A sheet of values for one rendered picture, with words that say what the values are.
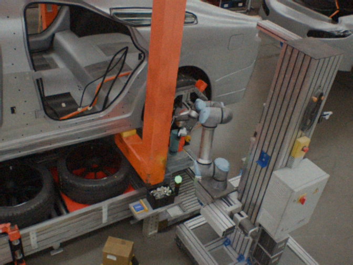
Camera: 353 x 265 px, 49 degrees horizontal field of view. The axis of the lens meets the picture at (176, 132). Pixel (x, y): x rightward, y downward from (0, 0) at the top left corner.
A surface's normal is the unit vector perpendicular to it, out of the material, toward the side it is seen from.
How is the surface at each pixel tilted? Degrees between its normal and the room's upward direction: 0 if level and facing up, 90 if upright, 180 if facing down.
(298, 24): 85
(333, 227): 0
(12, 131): 92
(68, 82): 50
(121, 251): 0
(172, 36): 90
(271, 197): 90
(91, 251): 0
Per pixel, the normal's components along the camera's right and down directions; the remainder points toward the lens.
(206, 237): 0.11, -0.80
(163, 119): 0.53, 0.54
